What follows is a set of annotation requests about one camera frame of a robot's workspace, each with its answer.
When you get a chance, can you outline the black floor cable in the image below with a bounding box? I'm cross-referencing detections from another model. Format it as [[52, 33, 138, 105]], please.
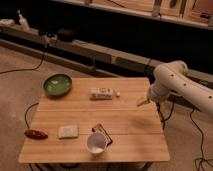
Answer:
[[0, 46, 47, 76]]

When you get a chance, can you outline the white spray bottle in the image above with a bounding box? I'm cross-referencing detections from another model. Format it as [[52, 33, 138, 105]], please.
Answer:
[[17, 11, 30, 31]]

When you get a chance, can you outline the black mouse cable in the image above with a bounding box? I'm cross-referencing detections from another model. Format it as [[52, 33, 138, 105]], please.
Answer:
[[24, 102, 40, 130]]

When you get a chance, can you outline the white ceramic cup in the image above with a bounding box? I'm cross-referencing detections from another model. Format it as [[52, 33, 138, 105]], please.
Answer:
[[86, 132, 107, 155]]

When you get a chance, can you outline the dark brown wrapped snack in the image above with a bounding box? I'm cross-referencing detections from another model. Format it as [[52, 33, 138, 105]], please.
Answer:
[[92, 123, 113, 145]]

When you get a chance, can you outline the black round device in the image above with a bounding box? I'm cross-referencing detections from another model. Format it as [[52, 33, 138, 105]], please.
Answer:
[[57, 29, 75, 42]]

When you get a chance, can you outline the beige sponge block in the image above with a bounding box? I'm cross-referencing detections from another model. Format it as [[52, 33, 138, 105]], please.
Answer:
[[58, 125, 79, 139]]

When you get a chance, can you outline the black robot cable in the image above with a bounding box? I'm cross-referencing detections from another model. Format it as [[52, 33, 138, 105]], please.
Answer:
[[189, 107, 213, 171]]

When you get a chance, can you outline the wooden table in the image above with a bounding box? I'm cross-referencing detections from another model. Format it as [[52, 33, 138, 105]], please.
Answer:
[[19, 78, 170, 163]]

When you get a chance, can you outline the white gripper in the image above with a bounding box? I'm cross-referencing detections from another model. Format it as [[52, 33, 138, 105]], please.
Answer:
[[136, 84, 166, 107]]

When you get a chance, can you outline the green ceramic bowl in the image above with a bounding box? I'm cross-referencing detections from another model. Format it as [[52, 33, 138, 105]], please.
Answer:
[[43, 74, 72, 97]]

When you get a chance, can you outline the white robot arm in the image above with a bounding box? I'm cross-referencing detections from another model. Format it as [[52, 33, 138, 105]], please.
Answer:
[[136, 61, 213, 115]]

